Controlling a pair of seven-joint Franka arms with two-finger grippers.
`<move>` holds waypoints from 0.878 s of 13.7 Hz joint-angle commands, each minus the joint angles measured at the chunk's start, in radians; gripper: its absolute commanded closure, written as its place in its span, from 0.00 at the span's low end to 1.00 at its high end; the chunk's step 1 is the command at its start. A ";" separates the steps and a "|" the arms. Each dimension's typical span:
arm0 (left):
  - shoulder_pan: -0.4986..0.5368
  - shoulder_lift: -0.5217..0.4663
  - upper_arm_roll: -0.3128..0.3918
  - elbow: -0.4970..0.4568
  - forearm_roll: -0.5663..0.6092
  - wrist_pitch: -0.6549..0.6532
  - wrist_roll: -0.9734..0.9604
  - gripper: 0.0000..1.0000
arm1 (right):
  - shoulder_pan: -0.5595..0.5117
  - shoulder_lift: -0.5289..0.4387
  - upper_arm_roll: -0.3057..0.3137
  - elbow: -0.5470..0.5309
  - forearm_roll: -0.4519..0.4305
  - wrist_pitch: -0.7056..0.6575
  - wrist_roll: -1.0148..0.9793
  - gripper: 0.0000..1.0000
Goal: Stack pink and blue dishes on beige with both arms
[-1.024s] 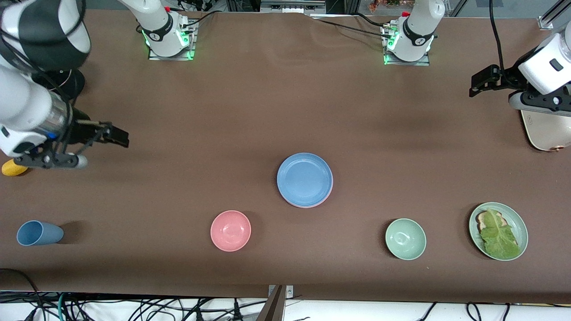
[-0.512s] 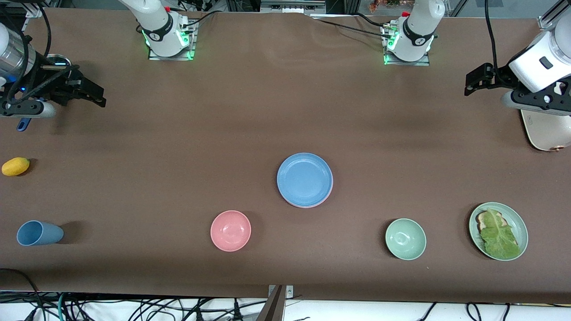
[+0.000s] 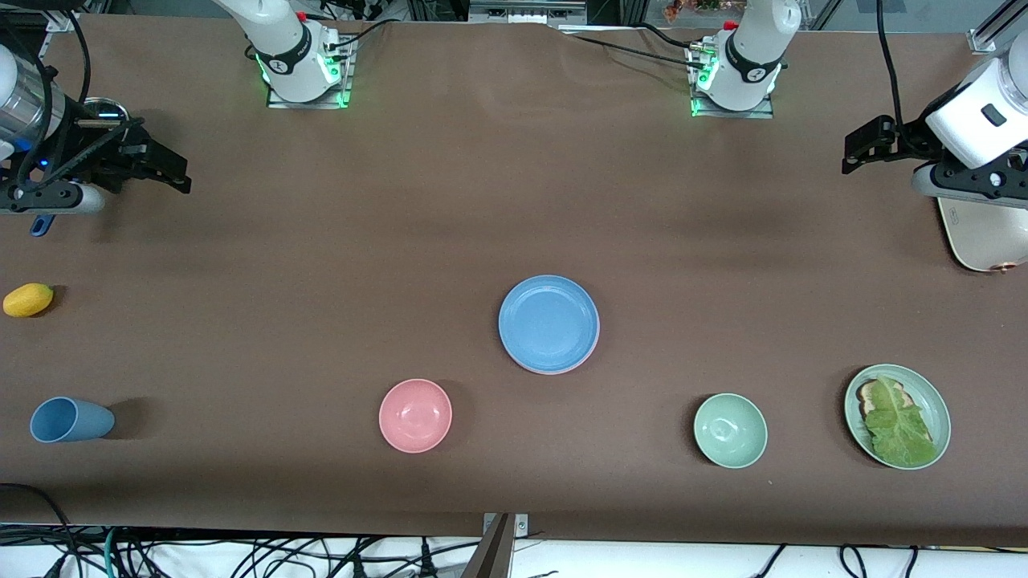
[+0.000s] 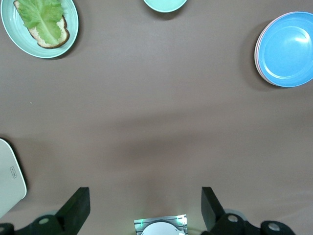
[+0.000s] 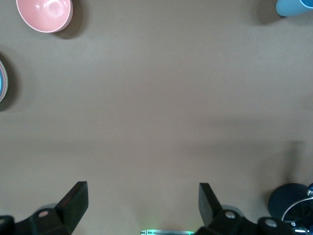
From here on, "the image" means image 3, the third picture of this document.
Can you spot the blue cup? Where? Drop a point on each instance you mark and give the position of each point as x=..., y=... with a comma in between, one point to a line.
x=72, y=420

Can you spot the green lettuce leaf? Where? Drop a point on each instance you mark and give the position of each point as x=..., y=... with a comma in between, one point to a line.
x=899, y=425

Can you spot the metal table edge bracket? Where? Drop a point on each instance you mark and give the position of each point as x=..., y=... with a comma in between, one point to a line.
x=520, y=523

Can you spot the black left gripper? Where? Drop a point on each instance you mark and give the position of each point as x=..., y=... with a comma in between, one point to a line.
x=905, y=141

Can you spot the red orange decoration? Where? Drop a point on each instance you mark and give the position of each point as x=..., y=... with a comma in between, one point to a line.
x=683, y=8

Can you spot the grey electronics box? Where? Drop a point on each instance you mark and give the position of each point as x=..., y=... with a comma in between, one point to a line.
x=526, y=11

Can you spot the blue plate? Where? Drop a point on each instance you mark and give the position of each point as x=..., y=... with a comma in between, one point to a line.
x=548, y=323

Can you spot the green plate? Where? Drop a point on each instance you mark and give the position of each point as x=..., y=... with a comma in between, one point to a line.
x=936, y=401

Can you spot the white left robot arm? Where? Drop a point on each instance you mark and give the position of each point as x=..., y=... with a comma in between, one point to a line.
x=751, y=56

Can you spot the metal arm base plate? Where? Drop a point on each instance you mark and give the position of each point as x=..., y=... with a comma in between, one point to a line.
x=763, y=112
x=277, y=102

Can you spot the brown wooden beam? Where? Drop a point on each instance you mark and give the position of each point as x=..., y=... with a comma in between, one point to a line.
x=491, y=554

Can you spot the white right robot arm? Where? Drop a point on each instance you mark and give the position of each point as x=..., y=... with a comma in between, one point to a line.
x=281, y=40

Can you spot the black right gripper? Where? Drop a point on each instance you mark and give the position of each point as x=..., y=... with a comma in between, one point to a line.
x=90, y=143

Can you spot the bread slice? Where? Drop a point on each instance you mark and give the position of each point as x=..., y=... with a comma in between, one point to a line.
x=866, y=393

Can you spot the small green bowl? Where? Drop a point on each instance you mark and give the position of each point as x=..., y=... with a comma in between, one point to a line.
x=730, y=430

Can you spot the pink plate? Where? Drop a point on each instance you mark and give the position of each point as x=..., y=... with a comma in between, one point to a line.
x=585, y=360

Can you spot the aluminium frame profile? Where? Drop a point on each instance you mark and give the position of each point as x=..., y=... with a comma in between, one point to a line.
x=984, y=38

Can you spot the yellow lemon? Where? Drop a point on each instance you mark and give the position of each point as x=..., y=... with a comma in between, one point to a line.
x=28, y=300

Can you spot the beige cutting board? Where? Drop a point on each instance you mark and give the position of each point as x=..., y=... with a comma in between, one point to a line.
x=984, y=241

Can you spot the small pink bowl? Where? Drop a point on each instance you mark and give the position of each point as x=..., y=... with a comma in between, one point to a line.
x=415, y=416

